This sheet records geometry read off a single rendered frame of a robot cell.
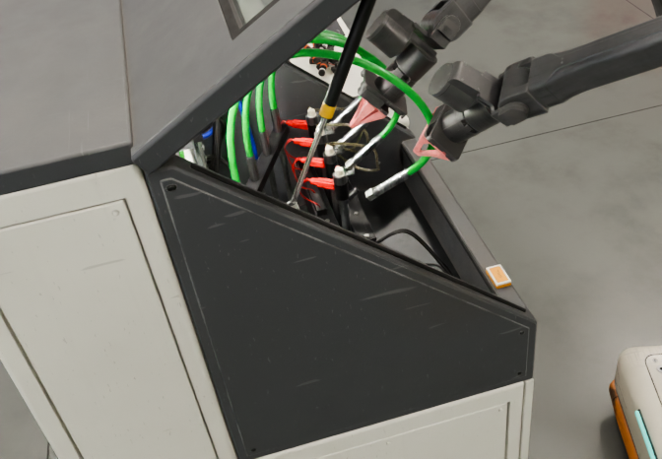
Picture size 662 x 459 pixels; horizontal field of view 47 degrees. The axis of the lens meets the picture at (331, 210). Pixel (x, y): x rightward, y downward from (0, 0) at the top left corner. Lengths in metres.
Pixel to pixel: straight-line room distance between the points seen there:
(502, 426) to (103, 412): 0.78
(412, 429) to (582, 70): 0.77
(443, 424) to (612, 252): 1.61
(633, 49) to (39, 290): 0.86
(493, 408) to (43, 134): 0.98
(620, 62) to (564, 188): 2.23
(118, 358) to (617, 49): 0.84
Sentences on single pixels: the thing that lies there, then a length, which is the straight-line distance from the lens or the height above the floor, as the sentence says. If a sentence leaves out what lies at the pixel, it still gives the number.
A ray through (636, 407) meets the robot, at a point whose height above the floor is 0.25.
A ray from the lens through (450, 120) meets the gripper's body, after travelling 1.26.
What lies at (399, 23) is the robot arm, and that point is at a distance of 1.35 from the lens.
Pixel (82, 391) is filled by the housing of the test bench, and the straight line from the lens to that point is 1.27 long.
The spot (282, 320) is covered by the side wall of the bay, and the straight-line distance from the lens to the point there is 1.21.
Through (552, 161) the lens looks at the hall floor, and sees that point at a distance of 3.45.
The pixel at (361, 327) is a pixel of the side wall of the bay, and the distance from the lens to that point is 1.27.
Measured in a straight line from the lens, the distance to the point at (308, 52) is 1.27.
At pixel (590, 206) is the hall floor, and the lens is 3.22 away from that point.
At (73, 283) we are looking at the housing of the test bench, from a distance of 1.12.
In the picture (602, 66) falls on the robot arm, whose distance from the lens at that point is 1.10.
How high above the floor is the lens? 1.99
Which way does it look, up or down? 38 degrees down
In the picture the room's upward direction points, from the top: 8 degrees counter-clockwise
